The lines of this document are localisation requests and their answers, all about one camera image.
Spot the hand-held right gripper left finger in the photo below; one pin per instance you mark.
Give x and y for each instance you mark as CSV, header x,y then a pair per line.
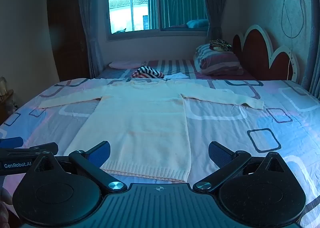
x,y
100,154

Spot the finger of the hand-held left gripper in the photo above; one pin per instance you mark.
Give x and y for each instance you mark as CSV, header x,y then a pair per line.
x,y
11,142
37,148

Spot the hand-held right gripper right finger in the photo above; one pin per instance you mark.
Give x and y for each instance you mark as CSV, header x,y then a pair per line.
x,y
218,155

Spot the cream knit sweater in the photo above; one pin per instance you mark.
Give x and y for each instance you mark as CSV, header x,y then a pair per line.
x,y
142,123

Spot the person's left hand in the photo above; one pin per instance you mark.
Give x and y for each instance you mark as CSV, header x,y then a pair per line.
x,y
4,196

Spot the small white cloth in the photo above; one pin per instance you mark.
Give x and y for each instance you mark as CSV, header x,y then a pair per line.
x,y
178,76

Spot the pink flat pillow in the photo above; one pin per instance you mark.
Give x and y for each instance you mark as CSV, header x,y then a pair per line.
x,y
125,64

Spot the striped dark garment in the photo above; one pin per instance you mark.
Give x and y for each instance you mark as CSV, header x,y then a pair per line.
x,y
147,72

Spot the striped bed sheet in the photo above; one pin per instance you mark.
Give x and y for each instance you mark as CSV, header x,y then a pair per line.
x,y
180,65

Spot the red and white headboard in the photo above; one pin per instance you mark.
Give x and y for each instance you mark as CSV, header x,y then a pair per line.
x,y
257,53

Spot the dark patterned item on pillows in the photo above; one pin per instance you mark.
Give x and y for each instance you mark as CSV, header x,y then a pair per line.
x,y
220,45

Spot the dark wooden door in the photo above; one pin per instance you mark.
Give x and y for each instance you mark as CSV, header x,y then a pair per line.
x,y
67,30

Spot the teal cushion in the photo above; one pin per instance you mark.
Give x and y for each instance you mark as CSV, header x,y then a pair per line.
x,y
197,23

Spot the grey textured curtain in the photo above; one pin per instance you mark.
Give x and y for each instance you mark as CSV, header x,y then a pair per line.
x,y
313,43

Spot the window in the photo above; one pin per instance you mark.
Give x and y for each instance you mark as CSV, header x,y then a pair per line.
x,y
130,6

